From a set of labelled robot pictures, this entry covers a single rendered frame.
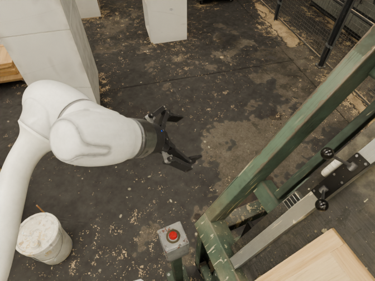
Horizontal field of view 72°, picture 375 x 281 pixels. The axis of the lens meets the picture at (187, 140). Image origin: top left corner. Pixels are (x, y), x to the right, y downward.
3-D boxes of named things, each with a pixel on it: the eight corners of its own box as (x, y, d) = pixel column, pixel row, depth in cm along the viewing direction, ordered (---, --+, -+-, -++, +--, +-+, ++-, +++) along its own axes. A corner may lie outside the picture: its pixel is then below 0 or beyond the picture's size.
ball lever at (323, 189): (315, 187, 89) (311, 207, 78) (323, 180, 87) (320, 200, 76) (324, 194, 88) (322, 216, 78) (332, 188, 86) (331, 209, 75)
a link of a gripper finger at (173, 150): (166, 135, 65) (165, 139, 64) (193, 159, 71) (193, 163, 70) (154, 142, 67) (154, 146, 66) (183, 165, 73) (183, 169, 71)
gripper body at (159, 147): (126, 130, 63) (150, 131, 71) (139, 161, 61) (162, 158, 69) (147, 114, 60) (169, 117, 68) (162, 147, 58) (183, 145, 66)
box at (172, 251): (160, 242, 139) (157, 229, 125) (180, 233, 142) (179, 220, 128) (168, 263, 132) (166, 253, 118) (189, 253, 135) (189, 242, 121)
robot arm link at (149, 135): (120, 166, 57) (138, 164, 62) (149, 148, 53) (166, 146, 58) (106, 130, 59) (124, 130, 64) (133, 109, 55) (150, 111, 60)
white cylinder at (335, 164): (340, 156, 88) (322, 171, 92) (336, 156, 86) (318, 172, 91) (346, 163, 86) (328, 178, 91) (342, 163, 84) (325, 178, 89)
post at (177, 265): (173, 276, 196) (167, 245, 138) (180, 273, 198) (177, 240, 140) (176, 285, 193) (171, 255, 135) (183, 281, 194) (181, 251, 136)
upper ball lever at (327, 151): (347, 167, 83) (315, 151, 80) (357, 159, 81) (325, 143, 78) (352, 175, 80) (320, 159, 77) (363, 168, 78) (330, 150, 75)
